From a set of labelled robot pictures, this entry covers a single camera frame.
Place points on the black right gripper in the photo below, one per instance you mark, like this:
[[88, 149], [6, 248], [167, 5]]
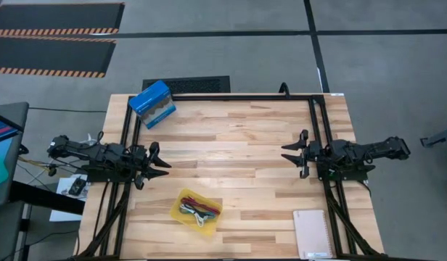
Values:
[[318, 156]]

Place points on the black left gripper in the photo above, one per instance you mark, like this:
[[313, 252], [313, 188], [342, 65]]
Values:
[[140, 161]]

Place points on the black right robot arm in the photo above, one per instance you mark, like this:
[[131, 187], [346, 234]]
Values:
[[368, 150]]

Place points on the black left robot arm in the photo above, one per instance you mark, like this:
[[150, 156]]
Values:
[[100, 154]]

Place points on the blue cardboard box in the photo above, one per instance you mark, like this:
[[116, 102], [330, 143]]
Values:
[[149, 96]]

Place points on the small black device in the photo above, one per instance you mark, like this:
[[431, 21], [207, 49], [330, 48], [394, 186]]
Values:
[[77, 186]]

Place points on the pink spiral notebook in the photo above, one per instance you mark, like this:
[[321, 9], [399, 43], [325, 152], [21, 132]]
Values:
[[312, 233]]

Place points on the yellow plastic tray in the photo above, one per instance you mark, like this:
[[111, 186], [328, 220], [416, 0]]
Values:
[[209, 226]]

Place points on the black floor vent grille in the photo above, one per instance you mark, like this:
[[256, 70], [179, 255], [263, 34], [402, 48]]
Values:
[[194, 85]]

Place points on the white paper sheet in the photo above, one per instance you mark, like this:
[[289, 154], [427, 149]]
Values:
[[62, 215]]

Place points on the black side desk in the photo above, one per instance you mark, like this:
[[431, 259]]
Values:
[[45, 197]]

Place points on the grey metal stand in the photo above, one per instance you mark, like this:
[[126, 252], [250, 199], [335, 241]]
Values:
[[439, 137]]

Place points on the computer monitor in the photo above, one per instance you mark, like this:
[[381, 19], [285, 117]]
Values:
[[2, 163]]

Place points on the black hazard-striped floor mat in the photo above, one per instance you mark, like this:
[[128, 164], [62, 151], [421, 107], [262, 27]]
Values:
[[56, 16], [49, 54]]

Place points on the black aluminium table frame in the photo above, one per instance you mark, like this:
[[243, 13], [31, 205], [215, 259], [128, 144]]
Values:
[[245, 97]]

